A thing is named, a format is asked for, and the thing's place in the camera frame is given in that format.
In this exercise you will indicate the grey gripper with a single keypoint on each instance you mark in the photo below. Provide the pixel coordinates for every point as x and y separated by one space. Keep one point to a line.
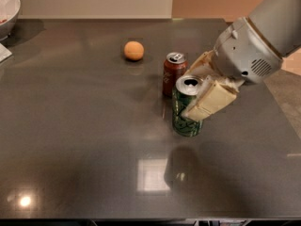
245 52

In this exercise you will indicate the green soda can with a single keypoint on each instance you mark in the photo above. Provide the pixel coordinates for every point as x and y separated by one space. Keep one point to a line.
183 94

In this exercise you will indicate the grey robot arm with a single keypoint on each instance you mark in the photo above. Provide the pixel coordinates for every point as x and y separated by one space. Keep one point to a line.
279 24

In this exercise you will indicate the red-brown soda can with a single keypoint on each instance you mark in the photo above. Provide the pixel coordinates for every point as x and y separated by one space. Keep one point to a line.
175 66

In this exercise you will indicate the orange fruit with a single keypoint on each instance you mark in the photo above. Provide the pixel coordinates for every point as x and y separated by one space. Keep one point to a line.
133 50

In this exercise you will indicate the white paper napkin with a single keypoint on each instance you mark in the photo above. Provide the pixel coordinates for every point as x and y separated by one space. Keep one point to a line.
4 53

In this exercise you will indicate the white bowl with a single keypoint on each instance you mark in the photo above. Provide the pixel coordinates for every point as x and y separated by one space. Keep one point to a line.
9 11

